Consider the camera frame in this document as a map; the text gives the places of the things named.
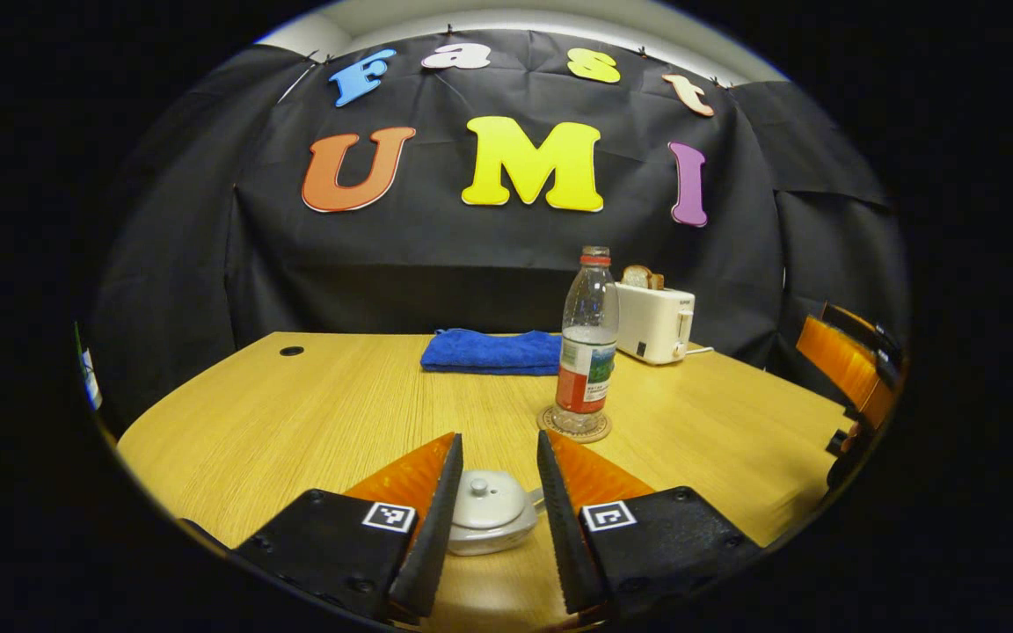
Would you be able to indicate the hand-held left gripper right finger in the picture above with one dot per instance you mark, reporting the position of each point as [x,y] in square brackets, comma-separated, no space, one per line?
[564,545]

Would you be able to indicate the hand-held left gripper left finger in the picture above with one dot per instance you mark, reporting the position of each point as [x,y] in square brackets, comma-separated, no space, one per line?
[436,545]

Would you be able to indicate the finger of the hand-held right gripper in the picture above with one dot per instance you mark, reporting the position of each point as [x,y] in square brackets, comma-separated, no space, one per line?
[841,365]
[885,347]

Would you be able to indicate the white floral teacup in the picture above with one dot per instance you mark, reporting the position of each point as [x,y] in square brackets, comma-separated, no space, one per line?
[493,541]

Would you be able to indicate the white teacup lid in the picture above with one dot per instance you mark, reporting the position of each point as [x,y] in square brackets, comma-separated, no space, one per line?
[487,501]

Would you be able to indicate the round brown coaster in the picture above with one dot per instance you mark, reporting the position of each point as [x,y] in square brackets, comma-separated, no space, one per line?
[599,432]

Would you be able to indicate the clear plastic water bottle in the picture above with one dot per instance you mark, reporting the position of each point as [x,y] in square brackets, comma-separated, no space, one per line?
[587,352]

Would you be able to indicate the white toaster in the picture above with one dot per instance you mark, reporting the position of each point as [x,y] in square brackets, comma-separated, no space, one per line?
[656,325]

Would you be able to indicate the blue folded towel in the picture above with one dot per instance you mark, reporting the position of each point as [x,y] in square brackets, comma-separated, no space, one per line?
[489,352]

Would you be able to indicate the bread slice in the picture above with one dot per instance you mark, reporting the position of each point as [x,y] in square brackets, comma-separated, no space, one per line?
[641,278]

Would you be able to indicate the black backdrop cloth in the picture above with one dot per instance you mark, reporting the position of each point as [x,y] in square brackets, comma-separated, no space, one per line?
[471,264]

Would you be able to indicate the computer monitor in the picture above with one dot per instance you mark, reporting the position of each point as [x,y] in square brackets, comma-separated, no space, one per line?
[90,378]

